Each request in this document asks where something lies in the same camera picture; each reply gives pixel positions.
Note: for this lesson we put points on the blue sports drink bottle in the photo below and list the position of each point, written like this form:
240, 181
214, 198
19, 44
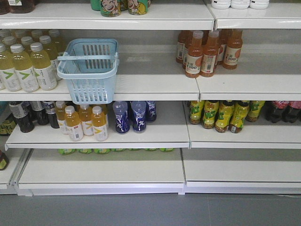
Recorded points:
151, 114
139, 117
121, 117

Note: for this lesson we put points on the white peach drink bottle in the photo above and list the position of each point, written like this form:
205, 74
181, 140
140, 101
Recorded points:
259, 4
240, 4
220, 4

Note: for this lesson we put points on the plastic cola bottle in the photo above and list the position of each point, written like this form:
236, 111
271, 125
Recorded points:
293, 111
275, 110

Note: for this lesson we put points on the yellow lemon tea bottle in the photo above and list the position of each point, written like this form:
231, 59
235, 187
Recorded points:
210, 110
240, 112
196, 108
225, 112
254, 110

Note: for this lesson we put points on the green cartoon drink can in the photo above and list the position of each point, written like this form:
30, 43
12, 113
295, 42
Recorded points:
110, 8
138, 7

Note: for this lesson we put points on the white metal shelf unit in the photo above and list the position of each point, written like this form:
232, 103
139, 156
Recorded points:
171, 155

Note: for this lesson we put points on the red lidded sauce jar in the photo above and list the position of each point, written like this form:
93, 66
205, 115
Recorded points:
4, 161

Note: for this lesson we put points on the pale yellow drink bottle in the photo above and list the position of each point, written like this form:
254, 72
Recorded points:
24, 68
7, 70
42, 66

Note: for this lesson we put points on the light blue plastic basket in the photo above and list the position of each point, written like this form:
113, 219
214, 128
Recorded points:
89, 67

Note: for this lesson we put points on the orange C100 juice bottle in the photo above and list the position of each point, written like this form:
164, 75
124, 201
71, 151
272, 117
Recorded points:
233, 49
209, 54
195, 54

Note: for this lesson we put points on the dark drink bottle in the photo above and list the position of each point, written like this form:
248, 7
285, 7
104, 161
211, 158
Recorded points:
20, 113
40, 111
50, 110

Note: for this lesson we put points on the orange vitamin drink bottle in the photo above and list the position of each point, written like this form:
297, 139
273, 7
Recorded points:
73, 124
99, 124
85, 114
60, 112

